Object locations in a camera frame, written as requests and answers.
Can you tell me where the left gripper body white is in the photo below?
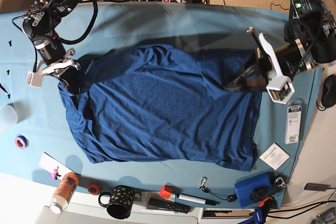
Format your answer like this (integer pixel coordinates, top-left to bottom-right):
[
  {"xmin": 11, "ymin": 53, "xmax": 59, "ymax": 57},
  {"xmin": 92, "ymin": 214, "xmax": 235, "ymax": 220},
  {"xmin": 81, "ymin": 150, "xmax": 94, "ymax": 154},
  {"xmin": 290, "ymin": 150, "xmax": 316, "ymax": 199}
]
[{"xmin": 247, "ymin": 26, "xmax": 295, "ymax": 104}]

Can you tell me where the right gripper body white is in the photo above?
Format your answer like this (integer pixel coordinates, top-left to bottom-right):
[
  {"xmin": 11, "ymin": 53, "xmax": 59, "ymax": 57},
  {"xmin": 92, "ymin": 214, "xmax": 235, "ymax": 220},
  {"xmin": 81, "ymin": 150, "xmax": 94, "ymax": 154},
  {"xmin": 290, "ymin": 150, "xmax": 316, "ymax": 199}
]
[{"xmin": 26, "ymin": 48, "xmax": 81, "ymax": 88}]

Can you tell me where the dark blue t-shirt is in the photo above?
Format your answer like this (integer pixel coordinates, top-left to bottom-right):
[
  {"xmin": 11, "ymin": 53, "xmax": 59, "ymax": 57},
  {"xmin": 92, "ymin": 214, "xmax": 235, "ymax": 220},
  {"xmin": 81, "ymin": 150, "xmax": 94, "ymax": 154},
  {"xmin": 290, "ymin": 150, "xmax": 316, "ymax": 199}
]
[{"xmin": 58, "ymin": 44, "xmax": 262, "ymax": 172}]

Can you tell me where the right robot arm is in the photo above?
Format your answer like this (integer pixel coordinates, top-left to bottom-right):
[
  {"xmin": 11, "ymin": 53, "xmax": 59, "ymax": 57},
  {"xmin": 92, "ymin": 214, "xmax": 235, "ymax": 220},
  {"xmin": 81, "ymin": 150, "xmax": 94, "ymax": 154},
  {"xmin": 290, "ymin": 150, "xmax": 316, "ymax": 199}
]
[{"xmin": 20, "ymin": 0, "xmax": 98, "ymax": 95}]

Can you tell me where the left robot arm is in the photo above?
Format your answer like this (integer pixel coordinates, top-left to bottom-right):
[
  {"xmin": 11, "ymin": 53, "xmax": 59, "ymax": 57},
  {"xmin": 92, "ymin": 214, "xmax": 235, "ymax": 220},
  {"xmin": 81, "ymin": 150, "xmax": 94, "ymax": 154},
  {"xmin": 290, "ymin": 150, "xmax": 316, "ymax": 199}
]
[{"xmin": 224, "ymin": 0, "xmax": 335, "ymax": 104}]

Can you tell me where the packaged bit set blister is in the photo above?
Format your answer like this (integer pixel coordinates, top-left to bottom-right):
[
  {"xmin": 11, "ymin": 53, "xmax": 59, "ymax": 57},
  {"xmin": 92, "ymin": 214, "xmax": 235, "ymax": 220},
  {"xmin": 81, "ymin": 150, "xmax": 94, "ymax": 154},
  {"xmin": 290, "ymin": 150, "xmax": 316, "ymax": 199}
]
[{"xmin": 285, "ymin": 99, "xmax": 303, "ymax": 145}]

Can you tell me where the translucent plastic cup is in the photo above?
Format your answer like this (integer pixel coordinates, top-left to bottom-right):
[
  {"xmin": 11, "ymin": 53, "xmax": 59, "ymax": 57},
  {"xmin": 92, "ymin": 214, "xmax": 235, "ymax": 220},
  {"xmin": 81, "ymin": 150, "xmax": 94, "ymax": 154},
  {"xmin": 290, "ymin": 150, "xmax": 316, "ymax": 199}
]
[{"xmin": 0, "ymin": 103, "xmax": 18, "ymax": 134}]

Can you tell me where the black computer mouse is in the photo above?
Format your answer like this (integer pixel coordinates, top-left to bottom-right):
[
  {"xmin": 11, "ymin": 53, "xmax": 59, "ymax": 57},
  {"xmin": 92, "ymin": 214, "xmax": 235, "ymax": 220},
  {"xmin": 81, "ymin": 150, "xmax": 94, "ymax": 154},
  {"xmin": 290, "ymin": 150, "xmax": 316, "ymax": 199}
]
[{"xmin": 321, "ymin": 74, "xmax": 336, "ymax": 108}]

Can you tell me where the purple tape roll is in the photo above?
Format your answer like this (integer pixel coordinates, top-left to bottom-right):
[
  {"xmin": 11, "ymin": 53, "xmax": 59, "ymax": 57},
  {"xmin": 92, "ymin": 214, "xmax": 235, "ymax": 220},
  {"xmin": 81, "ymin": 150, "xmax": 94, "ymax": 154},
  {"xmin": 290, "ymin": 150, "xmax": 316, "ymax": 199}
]
[{"xmin": 15, "ymin": 135, "xmax": 28, "ymax": 150}]

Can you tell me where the white square paper leaflet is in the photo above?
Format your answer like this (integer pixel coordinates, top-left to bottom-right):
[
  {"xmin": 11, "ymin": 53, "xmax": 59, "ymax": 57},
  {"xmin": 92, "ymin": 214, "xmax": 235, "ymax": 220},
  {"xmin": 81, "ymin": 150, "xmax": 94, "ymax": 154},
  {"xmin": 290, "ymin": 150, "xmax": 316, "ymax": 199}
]
[{"xmin": 259, "ymin": 143, "xmax": 290, "ymax": 170}]

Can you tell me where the white paper card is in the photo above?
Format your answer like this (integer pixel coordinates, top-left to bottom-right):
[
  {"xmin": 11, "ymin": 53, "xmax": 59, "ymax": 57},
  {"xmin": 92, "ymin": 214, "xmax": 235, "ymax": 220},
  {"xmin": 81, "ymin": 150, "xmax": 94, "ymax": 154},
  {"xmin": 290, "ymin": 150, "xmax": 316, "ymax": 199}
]
[{"xmin": 38, "ymin": 152, "xmax": 65, "ymax": 175}]

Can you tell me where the pink small clip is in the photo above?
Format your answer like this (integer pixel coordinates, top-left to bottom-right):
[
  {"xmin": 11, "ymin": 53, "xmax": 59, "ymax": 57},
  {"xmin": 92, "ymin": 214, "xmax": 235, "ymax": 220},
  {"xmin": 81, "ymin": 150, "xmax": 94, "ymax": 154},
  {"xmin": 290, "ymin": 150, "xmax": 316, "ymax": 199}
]
[{"xmin": 50, "ymin": 166, "xmax": 62, "ymax": 180}]

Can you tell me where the orange plastic bottle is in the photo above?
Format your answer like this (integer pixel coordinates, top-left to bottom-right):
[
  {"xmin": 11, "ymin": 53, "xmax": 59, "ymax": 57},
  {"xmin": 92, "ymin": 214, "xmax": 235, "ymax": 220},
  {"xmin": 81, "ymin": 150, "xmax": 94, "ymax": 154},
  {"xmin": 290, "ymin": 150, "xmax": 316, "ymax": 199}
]
[{"xmin": 50, "ymin": 172, "xmax": 79, "ymax": 214}]

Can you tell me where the black power adapter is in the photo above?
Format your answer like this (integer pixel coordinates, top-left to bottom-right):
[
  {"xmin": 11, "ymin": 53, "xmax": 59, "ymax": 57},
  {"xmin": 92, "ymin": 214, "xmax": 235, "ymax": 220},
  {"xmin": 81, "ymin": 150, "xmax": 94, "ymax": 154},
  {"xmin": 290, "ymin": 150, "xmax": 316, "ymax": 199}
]
[{"xmin": 304, "ymin": 183, "xmax": 330, "ymax": 191}]

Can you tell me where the blue plastic case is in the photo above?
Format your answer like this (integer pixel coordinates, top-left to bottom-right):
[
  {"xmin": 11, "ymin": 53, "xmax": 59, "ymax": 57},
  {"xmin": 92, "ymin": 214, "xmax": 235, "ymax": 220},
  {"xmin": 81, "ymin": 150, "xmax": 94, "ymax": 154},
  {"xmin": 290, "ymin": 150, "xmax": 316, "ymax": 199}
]
[{"xmin": 234, "ymin": 172, "xmax": 274, "ymax": 208}]

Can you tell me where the red tape roll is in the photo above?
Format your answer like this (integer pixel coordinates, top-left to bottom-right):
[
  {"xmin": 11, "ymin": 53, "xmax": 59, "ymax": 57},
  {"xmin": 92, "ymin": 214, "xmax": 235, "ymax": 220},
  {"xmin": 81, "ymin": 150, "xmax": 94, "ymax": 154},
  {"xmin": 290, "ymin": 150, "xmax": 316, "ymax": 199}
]
[{"xmin": 87, "ymin": 183, "xmax": 101, "ymax": 195}]

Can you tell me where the blue orange clamp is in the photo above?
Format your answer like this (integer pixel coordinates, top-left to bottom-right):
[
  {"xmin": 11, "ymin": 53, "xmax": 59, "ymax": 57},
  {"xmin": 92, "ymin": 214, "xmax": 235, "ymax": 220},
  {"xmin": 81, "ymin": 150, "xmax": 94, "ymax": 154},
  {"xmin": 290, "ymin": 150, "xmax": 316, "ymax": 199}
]
[{"xmin": 239, "ymin": 196, "xmax": 275, "ymax": 224}]

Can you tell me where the black mug gold pattern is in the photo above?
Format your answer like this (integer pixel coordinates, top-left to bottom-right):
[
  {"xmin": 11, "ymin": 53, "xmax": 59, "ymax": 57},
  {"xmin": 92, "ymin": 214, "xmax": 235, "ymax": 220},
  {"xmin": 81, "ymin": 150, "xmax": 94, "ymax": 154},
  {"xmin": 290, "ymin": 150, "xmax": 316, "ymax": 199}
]
[{"xmin": 98, "ymin": 185, "xmax": 135, "ymax": 220}]

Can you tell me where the white black marker pen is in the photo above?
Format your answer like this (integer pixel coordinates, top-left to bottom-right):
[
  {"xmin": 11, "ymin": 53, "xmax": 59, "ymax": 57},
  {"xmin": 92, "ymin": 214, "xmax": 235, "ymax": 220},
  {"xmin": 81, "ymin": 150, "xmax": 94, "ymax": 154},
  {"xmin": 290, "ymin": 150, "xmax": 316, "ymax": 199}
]
[{"xmin": 176, "ymin": 194, "xmax": 218, "ymax": 206}]

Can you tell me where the red orange cube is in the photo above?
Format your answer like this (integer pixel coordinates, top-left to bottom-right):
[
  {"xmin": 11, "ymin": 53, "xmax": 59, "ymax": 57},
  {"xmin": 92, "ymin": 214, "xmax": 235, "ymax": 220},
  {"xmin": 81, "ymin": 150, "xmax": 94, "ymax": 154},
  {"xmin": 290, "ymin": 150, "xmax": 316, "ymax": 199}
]
[{"xmin": 160, "ymin": 185, "xmax": 173, "ymax": 199}]

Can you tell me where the black remote control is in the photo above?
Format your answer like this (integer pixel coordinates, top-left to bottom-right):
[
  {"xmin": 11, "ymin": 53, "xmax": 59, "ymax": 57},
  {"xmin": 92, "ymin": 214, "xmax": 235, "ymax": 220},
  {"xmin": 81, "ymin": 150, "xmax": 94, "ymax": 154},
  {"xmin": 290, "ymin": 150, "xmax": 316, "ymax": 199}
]
[{"xmin": 148, "ymin": 198, "xmax": 191, "ymax": 214}]

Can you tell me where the carabiner with black lanyard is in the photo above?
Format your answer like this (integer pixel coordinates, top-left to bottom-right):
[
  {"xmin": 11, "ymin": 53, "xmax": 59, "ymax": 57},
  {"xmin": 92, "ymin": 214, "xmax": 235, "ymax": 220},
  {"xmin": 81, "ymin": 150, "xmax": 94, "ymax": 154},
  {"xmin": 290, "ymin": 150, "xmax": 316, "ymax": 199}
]
[{"xmin": 198, "ymin": 177, "xmax": 237, "ymax": 202}]

